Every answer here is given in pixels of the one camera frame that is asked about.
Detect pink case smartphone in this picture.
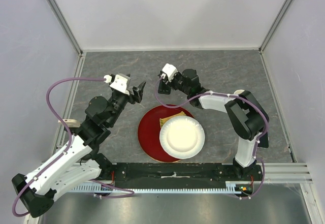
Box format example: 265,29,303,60
63,119,81,129

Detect white paper plate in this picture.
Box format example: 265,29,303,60
159,116,205,159

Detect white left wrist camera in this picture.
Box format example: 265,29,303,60
103,73,131,95

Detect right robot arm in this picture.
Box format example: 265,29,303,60
157,64,269,180

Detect black folding phone stand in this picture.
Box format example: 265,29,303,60
157,80,171,94

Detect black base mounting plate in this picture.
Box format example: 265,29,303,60
100,163,262,189

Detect grey slotted cable duct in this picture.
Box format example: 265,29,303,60
69,181,243,194

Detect red round plate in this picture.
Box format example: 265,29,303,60
137,105,193,163

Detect black smartphone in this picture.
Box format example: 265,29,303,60
258,133,269,148

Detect yellow sponge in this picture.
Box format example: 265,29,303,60
159,111,186,128

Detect blue white paper cup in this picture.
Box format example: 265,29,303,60
234,89,244,95

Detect left aluminium frame post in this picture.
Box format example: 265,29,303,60
35,0,84,56

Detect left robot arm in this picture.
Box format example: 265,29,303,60
12,78,146,218

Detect right aluminium frame post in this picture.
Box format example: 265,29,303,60
258,0,294,55

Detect aluminium frame post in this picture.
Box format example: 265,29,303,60
35,0,84,56
258,0,294,55

